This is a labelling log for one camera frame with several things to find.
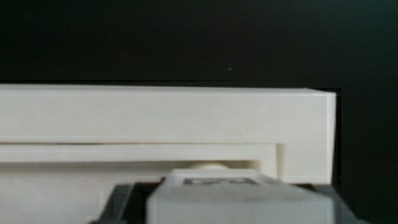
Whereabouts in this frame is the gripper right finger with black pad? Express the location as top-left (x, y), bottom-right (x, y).
top-left (299, 184), bottom-right (369, 224)

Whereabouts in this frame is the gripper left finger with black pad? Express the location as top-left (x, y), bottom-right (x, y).
top-left (88, 179), bottom-right (163, 224)

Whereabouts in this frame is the white square table top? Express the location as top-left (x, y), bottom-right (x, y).
top-left (0, 84), bottom-right (335, 224)

